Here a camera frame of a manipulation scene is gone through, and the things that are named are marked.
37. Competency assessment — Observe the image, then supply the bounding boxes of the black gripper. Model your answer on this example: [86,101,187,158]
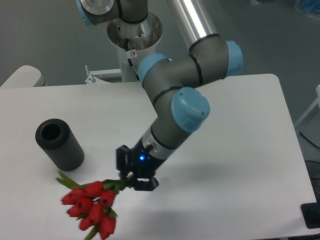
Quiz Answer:
[116,139,164,191]

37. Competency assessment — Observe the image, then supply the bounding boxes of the red tulip bouquet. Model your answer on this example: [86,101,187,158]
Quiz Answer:
[56,170,134,240]

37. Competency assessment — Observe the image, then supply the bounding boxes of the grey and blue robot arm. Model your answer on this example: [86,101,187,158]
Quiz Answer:
[103,0,244,192]

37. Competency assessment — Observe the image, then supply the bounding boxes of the dark grey ribbed vase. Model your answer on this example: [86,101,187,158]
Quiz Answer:
[35,118,85,172]

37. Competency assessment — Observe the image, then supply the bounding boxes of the white chair seat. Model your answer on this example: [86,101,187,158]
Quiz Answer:
[0,65,47,89]

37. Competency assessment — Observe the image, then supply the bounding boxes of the black device at table edge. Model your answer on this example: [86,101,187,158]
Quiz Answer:
[300,202,320,229]

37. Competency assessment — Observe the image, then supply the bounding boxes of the blue items in plastic bag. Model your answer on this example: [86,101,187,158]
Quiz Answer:
[249,0,320,20]

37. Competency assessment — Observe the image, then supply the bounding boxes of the white pedestal base frame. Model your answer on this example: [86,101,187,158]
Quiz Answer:
[84,65,122,85]

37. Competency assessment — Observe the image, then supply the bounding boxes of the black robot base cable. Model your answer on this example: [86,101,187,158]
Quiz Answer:
[124,37,141,82]

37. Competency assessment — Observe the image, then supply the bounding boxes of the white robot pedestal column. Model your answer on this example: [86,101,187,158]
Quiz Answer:
[107,12,163,82]

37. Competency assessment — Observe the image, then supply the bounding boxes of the black cable on floor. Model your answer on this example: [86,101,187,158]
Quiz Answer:
[299,131,320,148]

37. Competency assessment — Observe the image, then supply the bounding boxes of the white frame at right edge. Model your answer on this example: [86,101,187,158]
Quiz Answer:
[294,85,320,131]

